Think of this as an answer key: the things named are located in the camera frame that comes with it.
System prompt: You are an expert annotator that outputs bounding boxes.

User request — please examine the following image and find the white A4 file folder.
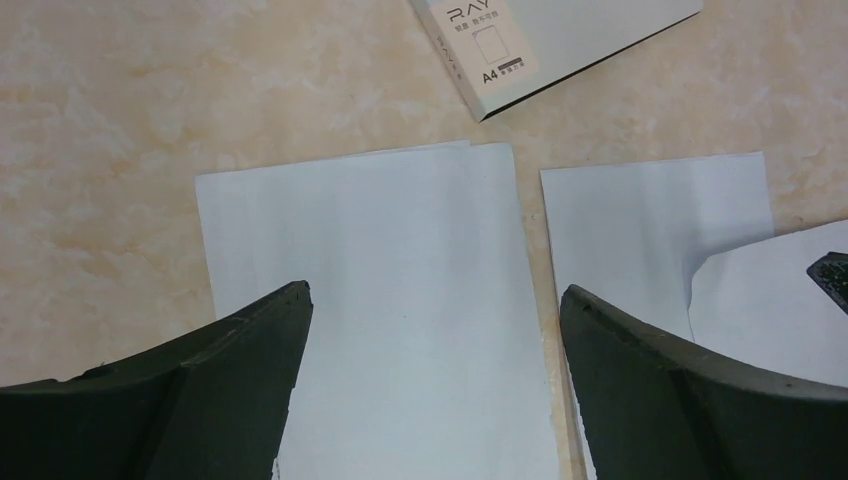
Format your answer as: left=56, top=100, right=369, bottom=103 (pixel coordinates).
left=411, top=0, right=703, bottom=122

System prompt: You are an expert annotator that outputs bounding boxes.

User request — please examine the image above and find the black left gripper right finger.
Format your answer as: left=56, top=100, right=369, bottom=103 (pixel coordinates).
left=560, top=285, right=847, bottom=479

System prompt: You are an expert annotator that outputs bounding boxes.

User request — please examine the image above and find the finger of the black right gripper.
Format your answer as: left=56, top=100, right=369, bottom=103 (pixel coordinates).
left=806, top=252, right=848, bottom=314

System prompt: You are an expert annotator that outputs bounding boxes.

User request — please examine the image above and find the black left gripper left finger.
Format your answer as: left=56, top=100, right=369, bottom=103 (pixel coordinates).
left=1, top=281, right=313, bottom=479

